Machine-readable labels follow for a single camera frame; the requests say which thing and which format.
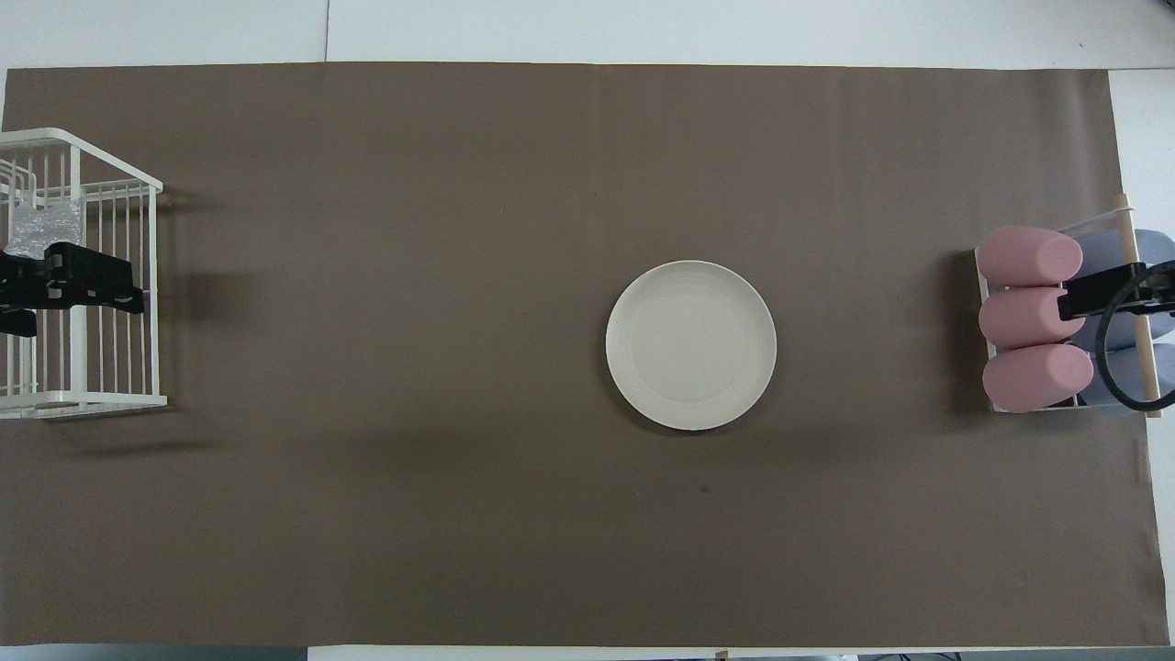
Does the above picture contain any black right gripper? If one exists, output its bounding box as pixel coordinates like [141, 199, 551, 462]
[1058, 261, 1175, 321]

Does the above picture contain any pink plastic cup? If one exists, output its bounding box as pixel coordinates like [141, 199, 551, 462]
[976, 227, 1084, 288]
[982, 343, 1095, 414]
[979, 286, 1087, 351]

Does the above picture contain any clear plastic item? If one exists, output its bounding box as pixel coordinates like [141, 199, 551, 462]
[7, 197, 85, 260]

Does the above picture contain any brown paper table mat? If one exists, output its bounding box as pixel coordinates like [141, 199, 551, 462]
[0, 62, 1171, 648]

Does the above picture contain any white wire dish rack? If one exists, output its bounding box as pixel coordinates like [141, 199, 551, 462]
[0, 129, 168, 420]

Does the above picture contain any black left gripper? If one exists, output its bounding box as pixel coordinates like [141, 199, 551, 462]
[0, 242, 146, 337]

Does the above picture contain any white cup holder rack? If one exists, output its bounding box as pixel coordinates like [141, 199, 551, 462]
[973, 193, 1175, 420]

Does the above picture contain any cream round plate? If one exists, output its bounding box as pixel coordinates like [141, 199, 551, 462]
[605, 261, 778, 431]

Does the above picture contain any blue plastic cup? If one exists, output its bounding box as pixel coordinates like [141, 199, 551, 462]
[1072, 230, 1175, 291]
[1079, 343, 1175, 418]
[1070, 290, 1175, 355]

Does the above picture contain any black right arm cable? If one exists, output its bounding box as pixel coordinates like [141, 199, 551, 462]
[1096, 263, 1175, 410]

